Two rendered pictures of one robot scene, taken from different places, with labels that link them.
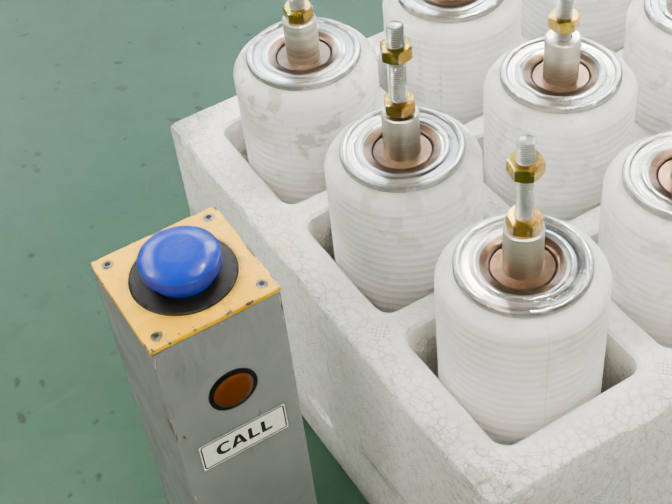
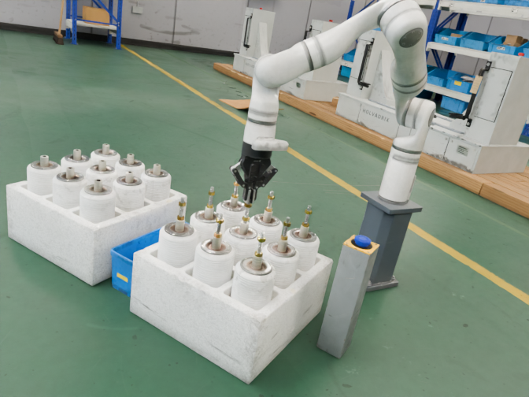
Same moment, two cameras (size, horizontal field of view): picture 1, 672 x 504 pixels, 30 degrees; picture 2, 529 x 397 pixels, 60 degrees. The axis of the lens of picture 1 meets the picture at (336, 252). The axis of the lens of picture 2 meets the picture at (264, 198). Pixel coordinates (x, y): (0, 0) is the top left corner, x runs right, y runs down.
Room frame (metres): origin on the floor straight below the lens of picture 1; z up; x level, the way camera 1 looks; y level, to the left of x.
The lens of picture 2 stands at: (1.22, 0.76, 0.79)
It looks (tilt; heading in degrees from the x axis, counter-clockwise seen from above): 22 degrees down; 235
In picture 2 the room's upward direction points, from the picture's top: 10 degrees clockwise
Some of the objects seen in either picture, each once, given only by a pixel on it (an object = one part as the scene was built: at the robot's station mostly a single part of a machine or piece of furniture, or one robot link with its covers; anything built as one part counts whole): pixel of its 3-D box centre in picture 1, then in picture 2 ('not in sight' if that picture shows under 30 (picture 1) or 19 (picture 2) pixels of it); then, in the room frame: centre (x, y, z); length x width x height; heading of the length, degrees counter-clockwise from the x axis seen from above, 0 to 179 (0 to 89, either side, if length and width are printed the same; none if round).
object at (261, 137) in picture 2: not in sight; (264, 131); (0.62, -0.14, 0.53); 0.11 x 0.09 x 0.06; 85
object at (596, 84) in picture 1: (560, 74); (243, 232); (0.62, -0.15, 0.25); 0.08 x 0.08 x 0.01
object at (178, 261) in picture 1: (181, 266); (362, 242); (0.42, 0.07, 0.32); 0.04 x 0.04 x 0.02
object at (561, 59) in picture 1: (561, 57); (244, 228); (0.62, -0.15, 0.26); 0.02 x 0.02 x 0.03
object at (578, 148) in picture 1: (554, 181); (238, 262); (0.62, -0.15, 0.16); 0.10 x 0.10 x 0.18
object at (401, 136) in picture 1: (401, 132); (282, 245); (0.57, -0.05, 0.26); 0.02 x 0.02 x 0.03
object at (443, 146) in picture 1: (402, 149); (281, 250); (0.57, -0.05, 0.25); 0.08 x 0.08 x 0.01
